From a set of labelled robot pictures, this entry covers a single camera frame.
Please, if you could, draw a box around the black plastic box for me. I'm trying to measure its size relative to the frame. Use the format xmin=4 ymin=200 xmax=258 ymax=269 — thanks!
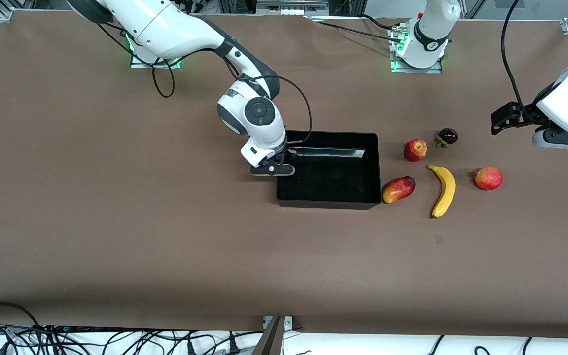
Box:
xmin=277 ymin=131 xmax=382 ymax=210

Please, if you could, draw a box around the red apple with yellow patch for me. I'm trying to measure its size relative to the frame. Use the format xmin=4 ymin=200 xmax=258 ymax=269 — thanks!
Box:
xmin=404 ymin=139 xmax=428 ymax=162

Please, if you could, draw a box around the yellow banana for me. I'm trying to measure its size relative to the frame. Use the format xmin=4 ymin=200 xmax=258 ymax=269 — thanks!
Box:
xmin=427 ymin=164 xmax=457 ymax=219

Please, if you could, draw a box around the round reddish orange fruit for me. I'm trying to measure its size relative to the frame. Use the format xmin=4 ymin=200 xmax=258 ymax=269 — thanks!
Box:
xmin=474 ymin=166 xmax=504 ymax=191

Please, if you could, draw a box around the dark purple mangosteen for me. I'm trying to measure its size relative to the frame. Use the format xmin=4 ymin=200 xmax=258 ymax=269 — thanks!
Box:
xmin=436 ymin=128 xmax=459 ymax=148

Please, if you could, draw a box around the red yellow mango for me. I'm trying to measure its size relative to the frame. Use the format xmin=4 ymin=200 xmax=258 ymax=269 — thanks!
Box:
xmin=382 ymin=176 xmax=416 ymax=204

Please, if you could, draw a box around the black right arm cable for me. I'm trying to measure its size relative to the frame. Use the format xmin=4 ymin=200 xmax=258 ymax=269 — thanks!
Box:
xmin=152 ymin=49 xmax=313 ymax=145

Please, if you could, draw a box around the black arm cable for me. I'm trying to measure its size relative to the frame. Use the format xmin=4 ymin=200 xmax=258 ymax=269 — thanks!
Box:
xmin=501 ymin=0 xmax=532 ymax=118
xmin=152 ymin=49 xmax=313 ymax=145

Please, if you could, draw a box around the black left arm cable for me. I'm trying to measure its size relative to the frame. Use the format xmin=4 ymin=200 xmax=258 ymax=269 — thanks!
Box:
xmin=501 ymin=0 xmax=532 ymax=118

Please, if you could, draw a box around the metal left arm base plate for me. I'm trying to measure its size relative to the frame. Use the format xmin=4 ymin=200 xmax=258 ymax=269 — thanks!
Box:
xmin=388 ymin=22 xmax=444 ymax=74

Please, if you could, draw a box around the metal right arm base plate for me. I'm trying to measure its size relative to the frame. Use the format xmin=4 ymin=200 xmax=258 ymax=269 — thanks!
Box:
xmin=129 ymin=35 xmax=182 ymax=69

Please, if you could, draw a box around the metal table edge bracket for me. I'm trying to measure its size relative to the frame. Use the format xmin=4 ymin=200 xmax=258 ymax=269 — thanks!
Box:
xmin=252 ymin=315 xmax=294 ymax=355

